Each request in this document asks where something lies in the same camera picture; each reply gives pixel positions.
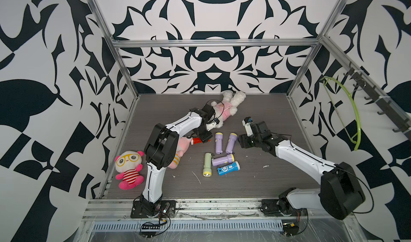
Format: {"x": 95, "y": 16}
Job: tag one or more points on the white teddy bear pink shirt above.
{"x": 228, "y": 106}

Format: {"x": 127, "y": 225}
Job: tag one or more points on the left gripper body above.
{"x": 204, "y": 134}

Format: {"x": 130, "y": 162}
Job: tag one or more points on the panda plush pink striped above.
{"x": 128, "y": 165}

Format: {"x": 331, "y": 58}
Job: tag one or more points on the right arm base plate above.
{"x": 276, "y": 207}

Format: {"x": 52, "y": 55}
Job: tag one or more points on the green hoop on wall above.
{"x": 355, "y": 138}

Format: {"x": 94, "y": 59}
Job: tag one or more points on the green flashlight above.
{"x": 207, "y": 171}

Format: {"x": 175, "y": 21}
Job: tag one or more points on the purple flashlight lying sideways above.
{"x": 223, "y": 160}

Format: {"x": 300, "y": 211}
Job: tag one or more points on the black hook rack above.
{"x": 376, "y": 95}

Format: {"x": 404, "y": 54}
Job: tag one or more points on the blue flashlight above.
{"x": 228, "y": 168}

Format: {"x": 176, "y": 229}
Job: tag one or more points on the pink striped plush pig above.
{"x": 182, "y": 147}

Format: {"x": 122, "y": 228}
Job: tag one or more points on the purple flashlight upright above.
{"x": 218, "y": 143}
{"x": 231, "y": 143}

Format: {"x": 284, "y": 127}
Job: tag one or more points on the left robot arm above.
{"x": 162, "y": 145}

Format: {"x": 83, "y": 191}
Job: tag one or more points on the purple flashlight right upright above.
{"x": 231, "y": 143}

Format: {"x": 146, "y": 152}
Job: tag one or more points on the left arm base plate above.
{"x": 145, "y": 209}

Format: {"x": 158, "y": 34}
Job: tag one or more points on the purple flashlight left upright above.
{"x": 218, "y": 143}

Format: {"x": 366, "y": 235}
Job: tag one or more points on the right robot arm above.
{"x": 340, "y": 192}

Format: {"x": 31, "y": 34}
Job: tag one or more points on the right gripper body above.
{"x": 247, "y": 141}

